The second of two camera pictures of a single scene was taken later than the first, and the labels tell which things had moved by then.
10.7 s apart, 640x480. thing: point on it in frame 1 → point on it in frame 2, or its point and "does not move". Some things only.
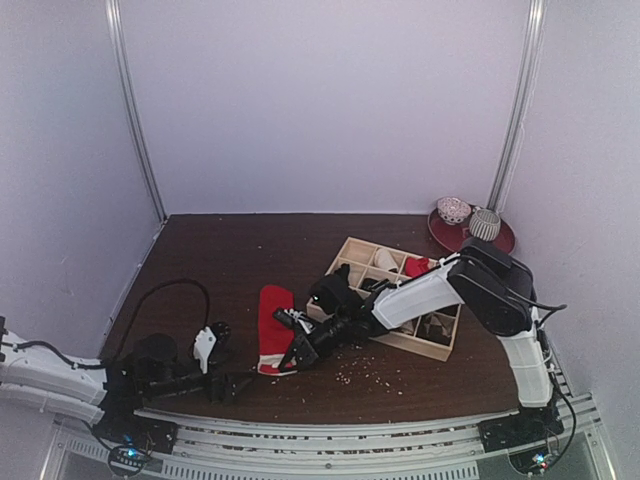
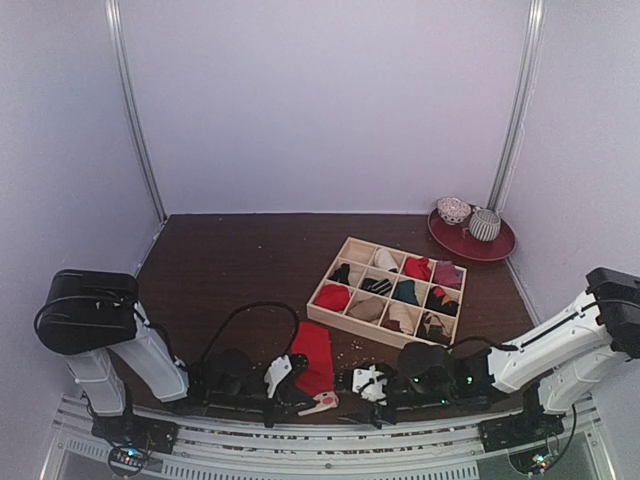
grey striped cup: (485, 224) does not move
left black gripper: (225, 392) → (286, 408)
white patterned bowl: (453, 209) does not move
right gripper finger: (287, 319) → (344, 380)
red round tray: (452, 235) does not move
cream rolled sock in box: (384, 260) does not move
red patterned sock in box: (417, 266) does not move
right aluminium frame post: (535, 28) does not move
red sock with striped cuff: (276, 337) → (312, 339)
